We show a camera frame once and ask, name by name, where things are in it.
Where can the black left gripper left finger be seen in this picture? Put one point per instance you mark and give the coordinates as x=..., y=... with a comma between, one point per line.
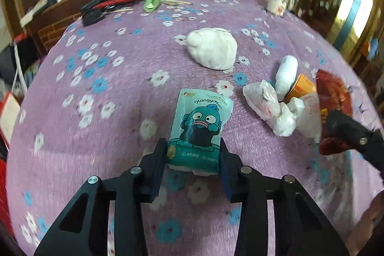
x=82, y=226

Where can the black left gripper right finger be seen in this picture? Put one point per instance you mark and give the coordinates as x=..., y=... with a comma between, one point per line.
x=300, y=226

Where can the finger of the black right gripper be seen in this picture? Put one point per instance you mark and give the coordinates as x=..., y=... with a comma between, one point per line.
x=357, y=137

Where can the teal cartoon tissue pack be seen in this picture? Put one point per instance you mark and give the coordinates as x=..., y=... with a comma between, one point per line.
x=194, y=143

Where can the white crumpled plastic bag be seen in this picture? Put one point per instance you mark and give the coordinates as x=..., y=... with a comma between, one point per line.
x=262, y=98

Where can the purple floral tablecloth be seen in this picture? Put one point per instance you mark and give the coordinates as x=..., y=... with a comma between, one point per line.
x=106, y=93

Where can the black key fob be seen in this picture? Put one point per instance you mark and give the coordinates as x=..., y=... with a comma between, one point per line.
x=92, y=16

